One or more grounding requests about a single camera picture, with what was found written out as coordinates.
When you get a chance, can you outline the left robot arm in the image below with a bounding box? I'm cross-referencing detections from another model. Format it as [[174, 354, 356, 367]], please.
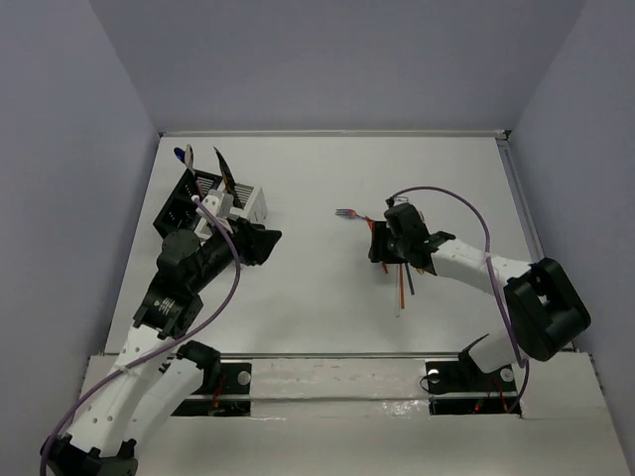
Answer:
[[40, 218, 282, 475]]

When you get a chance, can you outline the black-handled steel knife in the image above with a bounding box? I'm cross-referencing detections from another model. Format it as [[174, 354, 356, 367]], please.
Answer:
[[213, 147, 235, 193]]

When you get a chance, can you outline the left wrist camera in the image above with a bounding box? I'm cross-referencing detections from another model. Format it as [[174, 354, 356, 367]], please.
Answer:
[[191, 189, 233, 233]]

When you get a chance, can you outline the purple long spoon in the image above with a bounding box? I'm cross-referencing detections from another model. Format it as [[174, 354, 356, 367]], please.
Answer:
[[174, 148, 186, 164]]

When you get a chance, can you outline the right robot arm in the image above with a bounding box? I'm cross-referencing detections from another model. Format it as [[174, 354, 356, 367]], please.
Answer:
[[368, 203, 591, 394]]

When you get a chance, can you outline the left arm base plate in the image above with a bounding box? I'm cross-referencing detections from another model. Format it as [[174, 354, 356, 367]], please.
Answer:
[[172, 361, 252, 417]]

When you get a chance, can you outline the pink-handled silver spoon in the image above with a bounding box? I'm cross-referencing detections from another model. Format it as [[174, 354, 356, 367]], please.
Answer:
[[184, 144, 204, 198]]

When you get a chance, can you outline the gold green-handled knife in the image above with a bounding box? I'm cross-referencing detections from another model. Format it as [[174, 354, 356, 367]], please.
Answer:
[[225, 185, 242, 209]]

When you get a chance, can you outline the blue chopstick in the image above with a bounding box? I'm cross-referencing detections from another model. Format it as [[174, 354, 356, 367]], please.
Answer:
[[404, 263, 416, 296]]

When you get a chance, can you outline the orange chopstick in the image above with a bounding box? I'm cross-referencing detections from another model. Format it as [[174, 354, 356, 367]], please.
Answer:
[[398, 264, 405, 311]]

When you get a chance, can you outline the white chopstick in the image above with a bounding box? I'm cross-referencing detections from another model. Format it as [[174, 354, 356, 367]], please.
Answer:
[[394, 276, 401, 318]]

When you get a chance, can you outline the white cutlery holder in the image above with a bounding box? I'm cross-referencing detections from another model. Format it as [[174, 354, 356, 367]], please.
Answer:
[[217, 183, 268, 225]]

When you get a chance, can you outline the iridescent rainbow fork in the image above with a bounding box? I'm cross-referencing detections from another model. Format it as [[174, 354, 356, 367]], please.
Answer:
[[334, 208, 372, 222]]

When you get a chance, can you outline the black cutlery holder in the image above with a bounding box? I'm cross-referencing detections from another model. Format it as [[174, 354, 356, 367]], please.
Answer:
[[153, 171, 222, 238]]

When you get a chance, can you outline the orange-handled knife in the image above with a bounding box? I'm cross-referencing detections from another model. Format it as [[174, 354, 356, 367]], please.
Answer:
[[365, 216, 389, 275]]

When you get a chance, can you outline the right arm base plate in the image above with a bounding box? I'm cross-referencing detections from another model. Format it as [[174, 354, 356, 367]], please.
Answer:
[[419, 360, 521, 417]]

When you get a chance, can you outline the white table edge rail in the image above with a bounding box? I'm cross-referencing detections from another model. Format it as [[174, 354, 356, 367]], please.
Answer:
[[159, 130, 509, 140]]

